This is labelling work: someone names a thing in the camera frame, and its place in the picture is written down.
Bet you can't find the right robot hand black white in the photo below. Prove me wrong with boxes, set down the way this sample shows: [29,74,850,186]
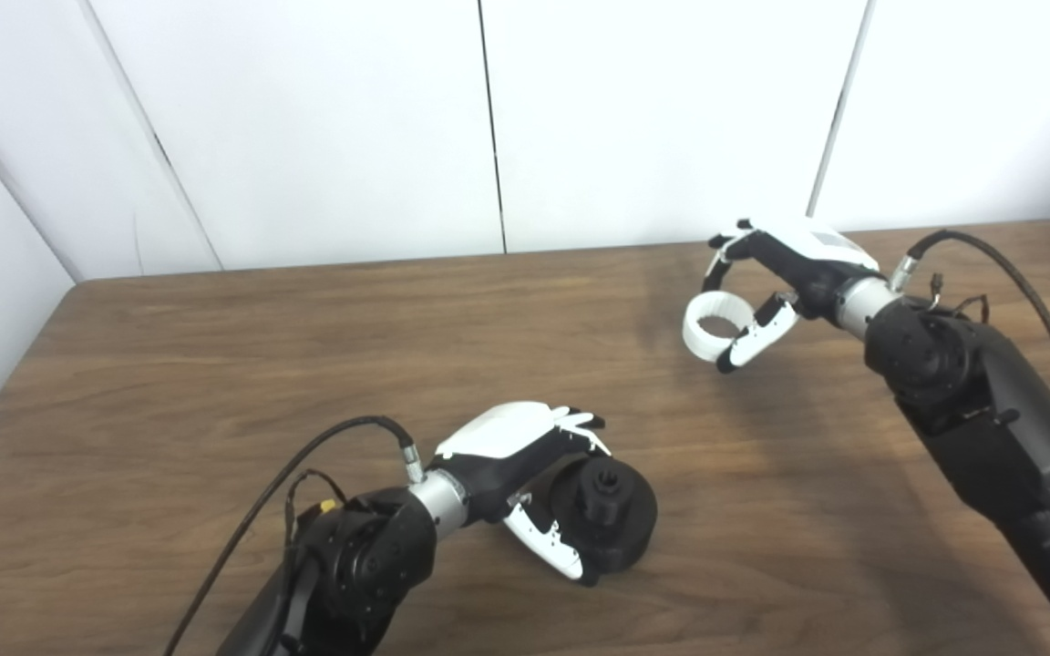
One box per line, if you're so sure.
[702,217,881,374]

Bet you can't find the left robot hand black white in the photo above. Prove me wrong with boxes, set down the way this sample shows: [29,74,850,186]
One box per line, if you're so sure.
[432,402,613,586]

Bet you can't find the white toothed plastic ring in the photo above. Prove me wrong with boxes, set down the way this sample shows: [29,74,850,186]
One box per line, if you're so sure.
[683,291,758,361]

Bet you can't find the round black plastic part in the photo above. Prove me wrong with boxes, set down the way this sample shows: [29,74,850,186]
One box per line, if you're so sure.
[548,456,658,575]

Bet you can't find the thin right arm wires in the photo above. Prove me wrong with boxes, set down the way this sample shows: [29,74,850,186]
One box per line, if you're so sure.
[924,272,993,322]

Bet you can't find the thin arm wires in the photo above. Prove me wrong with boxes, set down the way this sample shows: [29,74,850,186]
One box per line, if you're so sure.
[924,272,993,322]
[284,468,349,548]

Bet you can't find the thin left arm wires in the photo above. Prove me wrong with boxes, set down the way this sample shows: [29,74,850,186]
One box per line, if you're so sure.
[284,468,349,548]

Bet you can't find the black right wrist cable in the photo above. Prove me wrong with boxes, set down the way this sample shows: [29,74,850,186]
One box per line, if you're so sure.
[890,230,1050,456]

